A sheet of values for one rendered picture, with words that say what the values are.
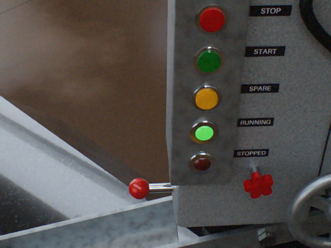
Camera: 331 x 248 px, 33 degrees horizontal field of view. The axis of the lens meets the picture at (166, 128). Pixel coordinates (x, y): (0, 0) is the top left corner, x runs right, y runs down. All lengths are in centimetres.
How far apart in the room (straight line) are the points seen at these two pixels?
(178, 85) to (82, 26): 313
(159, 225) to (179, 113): 41
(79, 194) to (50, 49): 226
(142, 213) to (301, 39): 50
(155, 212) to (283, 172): 33
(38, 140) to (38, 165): 10
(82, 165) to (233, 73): 81
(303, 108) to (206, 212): 21
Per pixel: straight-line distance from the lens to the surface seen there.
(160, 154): 266
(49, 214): 130
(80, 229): 107
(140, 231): 105
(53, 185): 136
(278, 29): 65
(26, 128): 155
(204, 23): 60
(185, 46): 62
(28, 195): 135
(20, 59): 346
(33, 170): 141
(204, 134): 69
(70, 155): 144
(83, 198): 132
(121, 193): 132
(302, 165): 78
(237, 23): 62
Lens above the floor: 173
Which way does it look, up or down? 38 degrees down
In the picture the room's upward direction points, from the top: 1 degrees clockwise
